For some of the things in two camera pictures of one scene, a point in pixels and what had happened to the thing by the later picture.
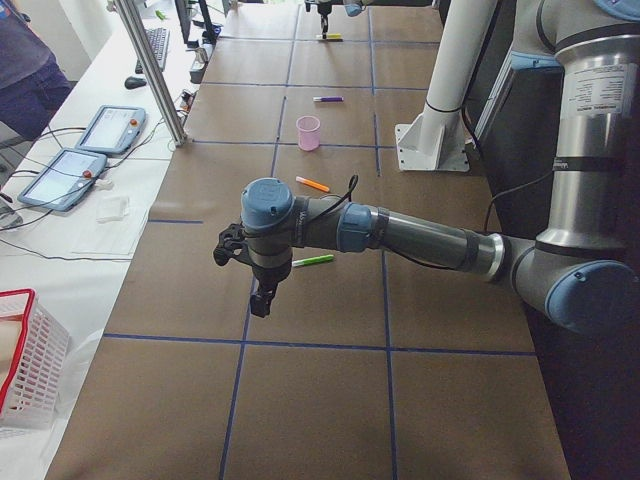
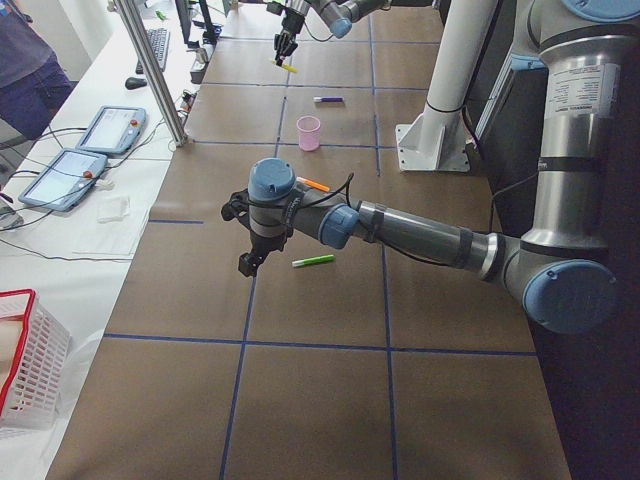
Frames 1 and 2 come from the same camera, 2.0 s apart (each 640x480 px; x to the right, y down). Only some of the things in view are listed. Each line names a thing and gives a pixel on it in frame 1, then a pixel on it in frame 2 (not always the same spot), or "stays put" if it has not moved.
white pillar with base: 436,140 stays put
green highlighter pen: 312,260 stays put
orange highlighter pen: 313,183 stays put
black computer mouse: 134,82 stays put
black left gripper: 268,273 to 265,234
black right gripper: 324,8 to 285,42
